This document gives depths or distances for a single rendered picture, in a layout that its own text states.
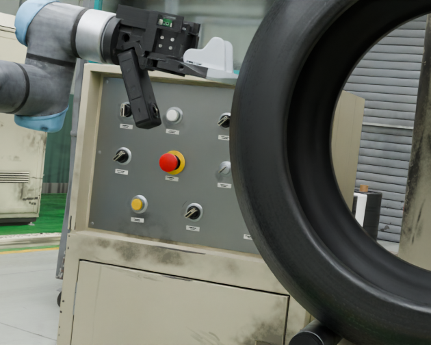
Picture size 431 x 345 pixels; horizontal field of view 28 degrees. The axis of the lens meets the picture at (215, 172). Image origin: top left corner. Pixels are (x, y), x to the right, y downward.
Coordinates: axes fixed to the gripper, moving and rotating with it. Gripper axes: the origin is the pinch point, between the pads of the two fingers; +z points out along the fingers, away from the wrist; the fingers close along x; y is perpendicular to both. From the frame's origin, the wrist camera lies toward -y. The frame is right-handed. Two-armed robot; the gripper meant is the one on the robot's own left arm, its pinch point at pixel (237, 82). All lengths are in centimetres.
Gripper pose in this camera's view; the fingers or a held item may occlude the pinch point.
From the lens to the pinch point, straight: 120.8
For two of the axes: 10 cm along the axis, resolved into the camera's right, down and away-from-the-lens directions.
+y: 2.2, -9.7, -0.9
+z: 9.2, 2.4, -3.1
